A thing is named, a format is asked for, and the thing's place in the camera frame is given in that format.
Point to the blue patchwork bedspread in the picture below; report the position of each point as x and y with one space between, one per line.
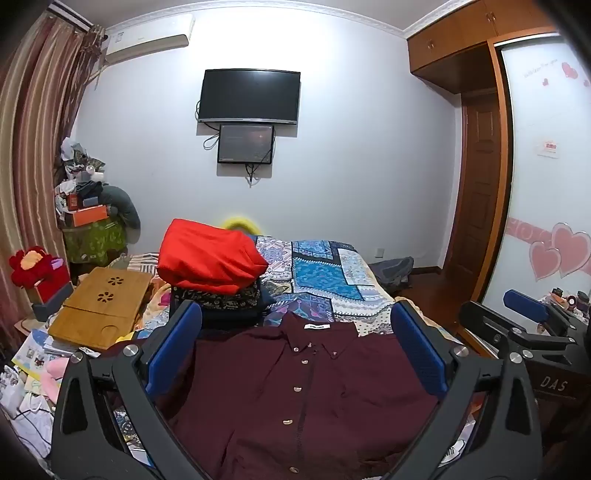
323 277

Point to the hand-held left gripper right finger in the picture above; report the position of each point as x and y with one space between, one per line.
420 350

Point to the bamboo lap desk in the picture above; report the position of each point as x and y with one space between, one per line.
101 309

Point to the white air conditioner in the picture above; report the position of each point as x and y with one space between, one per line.
147 39

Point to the maroon button shirt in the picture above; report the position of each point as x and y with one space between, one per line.
286 392

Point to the red plush flower toy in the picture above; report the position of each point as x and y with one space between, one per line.
30 265

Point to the dark patterned folded cloth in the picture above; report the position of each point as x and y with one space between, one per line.
217 297

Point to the white heart-print sliding door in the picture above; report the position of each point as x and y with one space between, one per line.
545 198

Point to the grey storage box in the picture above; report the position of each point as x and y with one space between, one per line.
53 297

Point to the black wall television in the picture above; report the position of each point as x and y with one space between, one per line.
249 97

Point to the pile of clutter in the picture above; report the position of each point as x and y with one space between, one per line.
78 175

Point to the small black monitor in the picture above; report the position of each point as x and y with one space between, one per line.
245 144

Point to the wooden wardrobe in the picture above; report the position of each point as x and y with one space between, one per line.
448 50

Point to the orange box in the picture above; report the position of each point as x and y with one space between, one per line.
90 217

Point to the pile of papers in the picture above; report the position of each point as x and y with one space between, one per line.
32 364

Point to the red folded garment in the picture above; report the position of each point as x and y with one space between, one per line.
207 256

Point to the yellow cartoon bed sheet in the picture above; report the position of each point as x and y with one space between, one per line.
154 304

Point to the navy folded clothes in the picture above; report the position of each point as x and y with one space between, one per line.
231 316

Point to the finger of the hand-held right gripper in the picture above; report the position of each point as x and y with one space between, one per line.
482 323
526 307

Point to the dark bag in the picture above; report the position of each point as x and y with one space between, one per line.
392 274

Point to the striped cloth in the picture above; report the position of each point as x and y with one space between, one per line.
141 265

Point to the brown wooden door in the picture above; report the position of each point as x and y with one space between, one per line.
478 194

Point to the striped brown curtain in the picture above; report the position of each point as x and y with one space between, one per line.
37 161

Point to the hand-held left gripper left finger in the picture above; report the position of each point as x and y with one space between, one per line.
178 346

